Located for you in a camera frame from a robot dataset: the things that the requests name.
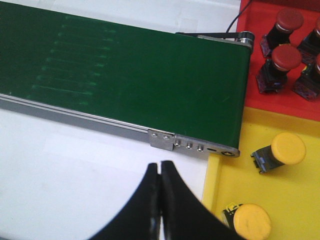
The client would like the yellow mushroom push button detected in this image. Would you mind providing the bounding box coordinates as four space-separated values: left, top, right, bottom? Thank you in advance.
250 132 307 174
221 203 272 240

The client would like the green conveyor belt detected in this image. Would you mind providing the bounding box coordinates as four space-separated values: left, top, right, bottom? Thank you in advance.
0 2 251 148

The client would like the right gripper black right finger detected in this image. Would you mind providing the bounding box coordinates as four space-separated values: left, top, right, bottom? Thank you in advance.
161 160 242 240

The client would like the yellow plastic tray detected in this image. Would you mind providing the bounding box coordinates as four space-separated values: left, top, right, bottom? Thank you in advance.
202 107 320 240

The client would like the aluminium conveyor side rail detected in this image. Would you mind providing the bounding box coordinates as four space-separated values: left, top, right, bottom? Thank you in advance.
0 93 161 144

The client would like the steel conveyor end plate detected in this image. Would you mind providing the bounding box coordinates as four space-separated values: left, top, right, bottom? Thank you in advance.
173 134 240 158

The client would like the steel conveyor support bracket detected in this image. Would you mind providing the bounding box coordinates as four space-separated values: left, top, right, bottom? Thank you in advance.
147 129 175 151

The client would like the red black wire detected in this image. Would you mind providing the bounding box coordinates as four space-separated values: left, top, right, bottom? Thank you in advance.
225 0 254 34

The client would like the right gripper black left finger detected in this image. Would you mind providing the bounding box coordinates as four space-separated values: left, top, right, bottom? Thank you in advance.
90 163 161 240

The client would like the red mushroom push button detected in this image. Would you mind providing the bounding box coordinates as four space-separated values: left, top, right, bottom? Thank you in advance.
256 44 302 94
260 8 304 58
297 17 320 65
292 54 320 101

